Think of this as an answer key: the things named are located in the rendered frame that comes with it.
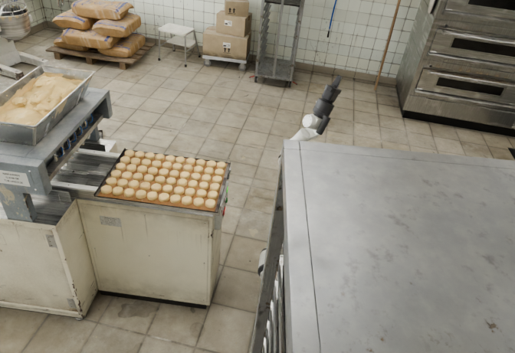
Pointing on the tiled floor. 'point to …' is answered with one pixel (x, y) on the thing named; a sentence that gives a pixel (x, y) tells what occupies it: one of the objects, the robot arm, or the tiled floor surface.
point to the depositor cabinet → (50, 254)
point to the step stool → (178, 37)
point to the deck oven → (463, 52)
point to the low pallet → (100, 55)
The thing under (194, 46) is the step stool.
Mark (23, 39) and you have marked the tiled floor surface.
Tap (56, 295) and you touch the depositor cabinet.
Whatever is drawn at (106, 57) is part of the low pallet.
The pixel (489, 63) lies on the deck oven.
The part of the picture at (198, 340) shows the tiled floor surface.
